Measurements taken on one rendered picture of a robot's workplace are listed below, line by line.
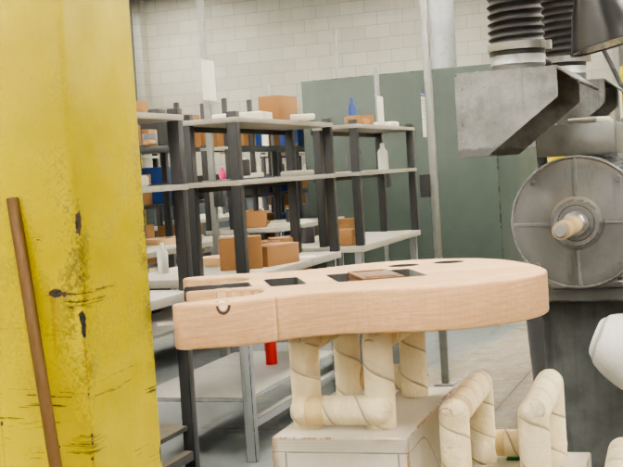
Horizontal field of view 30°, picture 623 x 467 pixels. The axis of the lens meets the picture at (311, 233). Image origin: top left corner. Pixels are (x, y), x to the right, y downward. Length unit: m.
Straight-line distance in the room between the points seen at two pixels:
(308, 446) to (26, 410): 1.17
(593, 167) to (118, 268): 0.94
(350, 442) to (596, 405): 1.29
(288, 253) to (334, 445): 5.01
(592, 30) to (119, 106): 0.94
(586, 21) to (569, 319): 0.66
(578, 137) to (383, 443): 1.20
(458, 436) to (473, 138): 0.86
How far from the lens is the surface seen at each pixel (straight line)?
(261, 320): 1.15
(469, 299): 1.17
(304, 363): 1.25
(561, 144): 2.30
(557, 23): 2.69
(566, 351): 2.44
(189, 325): 1.14
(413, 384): 1.40
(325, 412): 1.24
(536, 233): 2.26
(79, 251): 2.22
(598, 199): 2.24
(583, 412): 2.46
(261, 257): 5.99
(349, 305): 1.17
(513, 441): 1.40
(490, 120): 1.98
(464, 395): 1.26
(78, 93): 2.25
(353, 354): 1.41
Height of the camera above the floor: 1.38
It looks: 3 degrees down
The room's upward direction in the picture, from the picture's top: 4 degrees counter-clockwise
